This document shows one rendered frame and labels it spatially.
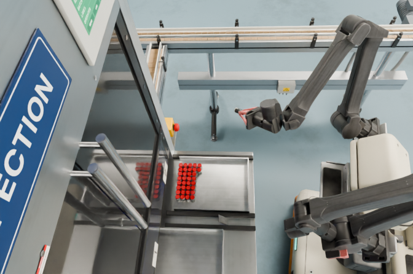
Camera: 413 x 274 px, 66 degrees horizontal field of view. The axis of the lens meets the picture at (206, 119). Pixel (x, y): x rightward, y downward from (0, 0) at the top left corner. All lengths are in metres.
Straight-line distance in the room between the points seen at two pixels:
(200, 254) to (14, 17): 1.19
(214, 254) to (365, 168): 0.71
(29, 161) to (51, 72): 0.15
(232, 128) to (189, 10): 1.60
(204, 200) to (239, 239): 0.23
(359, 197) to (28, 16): 0.85
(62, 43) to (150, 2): 3.36
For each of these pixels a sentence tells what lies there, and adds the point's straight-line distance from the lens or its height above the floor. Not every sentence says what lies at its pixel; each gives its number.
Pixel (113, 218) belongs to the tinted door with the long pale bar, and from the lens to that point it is 0.89.
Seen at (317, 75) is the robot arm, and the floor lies 1.46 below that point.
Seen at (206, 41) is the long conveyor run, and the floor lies 0.93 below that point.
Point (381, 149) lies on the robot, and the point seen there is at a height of 1.37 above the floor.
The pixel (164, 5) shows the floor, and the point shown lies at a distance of 3.88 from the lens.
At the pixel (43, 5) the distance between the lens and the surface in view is 0.58.
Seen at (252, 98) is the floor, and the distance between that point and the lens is 2.89.
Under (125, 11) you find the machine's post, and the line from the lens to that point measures 0.95.
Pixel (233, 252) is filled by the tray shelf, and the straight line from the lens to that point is 1.47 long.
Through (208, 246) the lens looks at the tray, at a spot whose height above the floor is 0.88.
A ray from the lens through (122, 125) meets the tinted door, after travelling 0.91.
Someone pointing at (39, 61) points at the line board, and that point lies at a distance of 0.54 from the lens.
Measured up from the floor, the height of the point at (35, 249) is 1.84.
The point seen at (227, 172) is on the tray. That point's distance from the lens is 1.57.
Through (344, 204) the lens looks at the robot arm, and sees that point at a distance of 0.97.
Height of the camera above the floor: 2.33
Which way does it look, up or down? 57 degrees down
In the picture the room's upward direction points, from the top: 6 degrees counter-clockwise
